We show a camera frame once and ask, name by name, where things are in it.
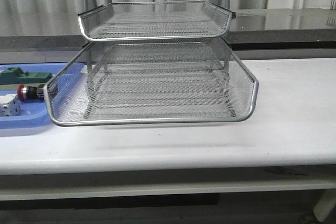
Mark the white table leg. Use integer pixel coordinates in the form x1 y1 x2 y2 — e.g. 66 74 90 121
313 189 336 222

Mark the mesh tray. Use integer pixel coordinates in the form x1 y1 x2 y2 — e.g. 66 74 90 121
78 1 236 41
44 38 259 126
87 71 225 108

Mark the green terminal block module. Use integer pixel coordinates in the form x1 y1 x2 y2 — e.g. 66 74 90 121
1 67 52 85

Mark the blue plastic tray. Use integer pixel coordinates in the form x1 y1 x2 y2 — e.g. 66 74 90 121
1 63 84 137

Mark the red emergency stop button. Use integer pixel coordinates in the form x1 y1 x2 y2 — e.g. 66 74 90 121
17 84 45 101

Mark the white terminal block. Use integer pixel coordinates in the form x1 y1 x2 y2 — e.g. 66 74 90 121
1 94 21 116

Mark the grey stone counter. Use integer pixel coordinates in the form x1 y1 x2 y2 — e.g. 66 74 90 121
1 8 335 50

